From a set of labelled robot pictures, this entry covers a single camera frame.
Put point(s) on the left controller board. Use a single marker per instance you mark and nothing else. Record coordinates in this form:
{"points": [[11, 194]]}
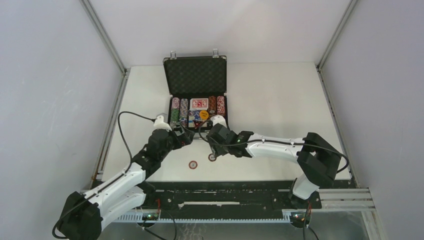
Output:
{"points": [[150, 217]]}

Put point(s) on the right controller board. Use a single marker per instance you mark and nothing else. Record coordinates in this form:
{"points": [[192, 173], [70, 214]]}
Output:
{"points": [[299, 217]]}

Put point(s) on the red white chip stack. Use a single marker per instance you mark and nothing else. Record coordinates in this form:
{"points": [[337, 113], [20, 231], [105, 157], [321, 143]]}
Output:
{"points": [[220, 106]]}

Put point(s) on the orange black poker chip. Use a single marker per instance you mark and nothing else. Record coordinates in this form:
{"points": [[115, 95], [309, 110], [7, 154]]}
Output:
{"points": [[211, 157]]}

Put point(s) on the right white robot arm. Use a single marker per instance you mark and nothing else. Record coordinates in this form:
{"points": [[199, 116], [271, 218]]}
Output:
{"points": [[317, 159]]}

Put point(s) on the orange big blind button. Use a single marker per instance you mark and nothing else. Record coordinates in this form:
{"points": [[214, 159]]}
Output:
{"points": [[204, 115]]}

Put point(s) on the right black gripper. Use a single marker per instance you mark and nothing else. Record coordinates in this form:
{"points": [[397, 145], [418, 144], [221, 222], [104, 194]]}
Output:
{"points": [[216, 151]]}

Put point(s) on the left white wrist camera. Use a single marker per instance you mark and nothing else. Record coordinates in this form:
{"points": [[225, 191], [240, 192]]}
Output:
{"points": [[160, 122]]}

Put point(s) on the black aluminium poker case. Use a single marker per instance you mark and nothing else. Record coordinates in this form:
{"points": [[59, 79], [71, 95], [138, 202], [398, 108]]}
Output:
{"points": [[190, 77]]}

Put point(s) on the white cable duct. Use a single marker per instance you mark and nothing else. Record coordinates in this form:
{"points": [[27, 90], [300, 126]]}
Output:
{"points": [[136, 217]]}

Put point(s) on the orange chip stack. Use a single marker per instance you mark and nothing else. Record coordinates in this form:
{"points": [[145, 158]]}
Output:
{"points": [[212, 106]]}

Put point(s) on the red poker chip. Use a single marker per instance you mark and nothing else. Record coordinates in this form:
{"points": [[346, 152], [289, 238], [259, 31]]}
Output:
{"points": [[193, 165]]}

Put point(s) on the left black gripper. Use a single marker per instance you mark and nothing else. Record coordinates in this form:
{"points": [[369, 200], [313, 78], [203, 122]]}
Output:
{"points": [[184, 139]]}

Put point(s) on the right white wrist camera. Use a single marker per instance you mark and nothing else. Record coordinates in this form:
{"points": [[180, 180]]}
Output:
{"points": [[219, 120]]}

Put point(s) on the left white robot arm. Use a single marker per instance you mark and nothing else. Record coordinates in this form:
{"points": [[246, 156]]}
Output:
{"points": [[86, 215]]}

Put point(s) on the red playing card deck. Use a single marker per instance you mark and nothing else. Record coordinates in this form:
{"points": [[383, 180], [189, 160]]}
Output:
{"points": [[199, 104]]}

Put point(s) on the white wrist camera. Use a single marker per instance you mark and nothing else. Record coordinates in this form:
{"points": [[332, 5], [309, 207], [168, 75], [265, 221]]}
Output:
{"points": [[160, 122], [219, 120]]}

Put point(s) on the mixed chip stack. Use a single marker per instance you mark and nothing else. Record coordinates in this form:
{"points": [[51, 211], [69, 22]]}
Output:
{"points": [[183, 112], [175, 112]]}

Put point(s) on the left mixed chip stack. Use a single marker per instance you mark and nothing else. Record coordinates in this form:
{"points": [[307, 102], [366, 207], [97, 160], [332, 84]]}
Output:
{"points": [[175, 112]]}

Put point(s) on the controller board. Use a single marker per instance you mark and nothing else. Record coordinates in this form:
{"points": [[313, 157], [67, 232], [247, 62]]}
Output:
{"points": [[150, 217], [299, 217]]}

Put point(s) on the red triangular all-in button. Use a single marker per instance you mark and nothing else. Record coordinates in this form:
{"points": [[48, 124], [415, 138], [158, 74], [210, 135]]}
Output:
{"points": [[197, 123]]}

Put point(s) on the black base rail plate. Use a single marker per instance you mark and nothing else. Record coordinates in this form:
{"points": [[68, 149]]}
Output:
{"points": [[225, 198]]}

